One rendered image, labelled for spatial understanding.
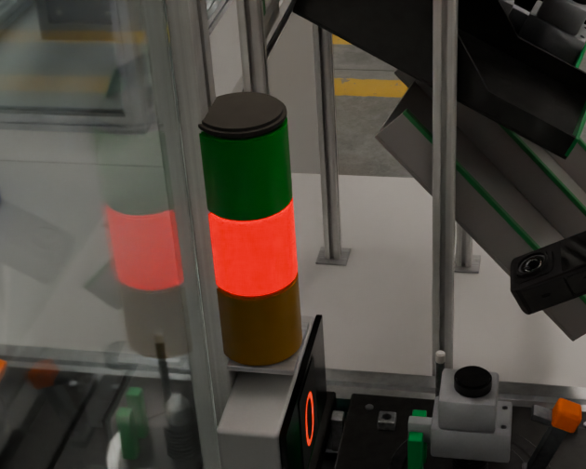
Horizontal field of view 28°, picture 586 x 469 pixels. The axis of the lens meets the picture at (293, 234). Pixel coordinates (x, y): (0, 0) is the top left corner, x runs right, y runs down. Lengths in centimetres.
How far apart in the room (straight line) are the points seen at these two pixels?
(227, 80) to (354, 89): 204
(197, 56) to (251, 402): 21
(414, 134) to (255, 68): 16
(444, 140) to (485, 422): 26
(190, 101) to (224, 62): 151
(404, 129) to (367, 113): 280
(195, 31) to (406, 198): 107
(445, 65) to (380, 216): 62
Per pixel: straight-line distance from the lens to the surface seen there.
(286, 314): 68
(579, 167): 139
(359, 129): 379
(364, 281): 148
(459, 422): 95
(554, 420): 96
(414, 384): 115
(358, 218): 161
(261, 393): 71
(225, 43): 222
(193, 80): 62
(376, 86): 410
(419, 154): 110
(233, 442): 69
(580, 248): 87
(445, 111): 104
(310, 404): 74
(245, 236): 64
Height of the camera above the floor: 168
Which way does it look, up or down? 31 degrees down
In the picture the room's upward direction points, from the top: 4 degrees counter-clockwise
